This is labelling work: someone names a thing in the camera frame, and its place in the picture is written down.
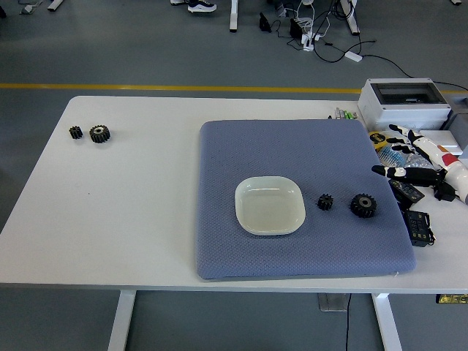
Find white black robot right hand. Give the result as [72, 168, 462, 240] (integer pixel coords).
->
[371, 123, 468, 204]

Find large black gear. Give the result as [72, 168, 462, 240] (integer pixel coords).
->
[88, 124, 112, 144]
[350, 193, 377, 219]

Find black power adapter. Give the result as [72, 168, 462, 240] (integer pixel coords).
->
[434, 182, 457, 202]

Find bag of metal parts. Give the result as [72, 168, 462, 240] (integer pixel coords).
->
[404, 153, 436, 170]

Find grey metal block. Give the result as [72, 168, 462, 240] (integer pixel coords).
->
[448, 95, 468, 159]

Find black digital panel meter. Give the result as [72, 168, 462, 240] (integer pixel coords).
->
[388, 178, 426, 204]

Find bag of blue parts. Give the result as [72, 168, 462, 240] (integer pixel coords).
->
[378, 143, 409, 170]

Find black digital controller module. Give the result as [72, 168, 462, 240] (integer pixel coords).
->
[401, 208, 438, 248]

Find yellow black tape measure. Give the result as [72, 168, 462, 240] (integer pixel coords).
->
[368, 130, 390, 149]

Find green terminal connectors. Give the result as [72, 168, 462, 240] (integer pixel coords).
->
[334, 107, 359, 121]

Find yellow black label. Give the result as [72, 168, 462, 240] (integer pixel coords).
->
[435, 294, 468, 304]

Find white table leg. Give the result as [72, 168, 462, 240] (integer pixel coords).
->
[107, 291, 136, 351]
[371, 293, 403, 351]

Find blue-grey quilted mat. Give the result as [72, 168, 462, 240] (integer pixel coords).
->
[195, 119, 418, 281]

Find grey floor plate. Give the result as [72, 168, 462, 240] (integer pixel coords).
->
[317, 293, 348, 312]

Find white square dish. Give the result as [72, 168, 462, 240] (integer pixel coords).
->
[234, 175, 306, 237]

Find white power strip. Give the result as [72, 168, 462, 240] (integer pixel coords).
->
[301, 31, 322, 51]

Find white switch panel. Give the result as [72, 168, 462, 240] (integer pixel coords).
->
[419, 129, 464, 156]

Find grey electrical enclosure box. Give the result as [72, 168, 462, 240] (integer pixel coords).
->
[357, 77, 453, 132]

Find long black floor cable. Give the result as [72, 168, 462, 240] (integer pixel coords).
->
[313, 36, 468, 92]

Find thin black floor cable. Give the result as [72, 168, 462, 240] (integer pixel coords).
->
[344, 293, 352, 351]

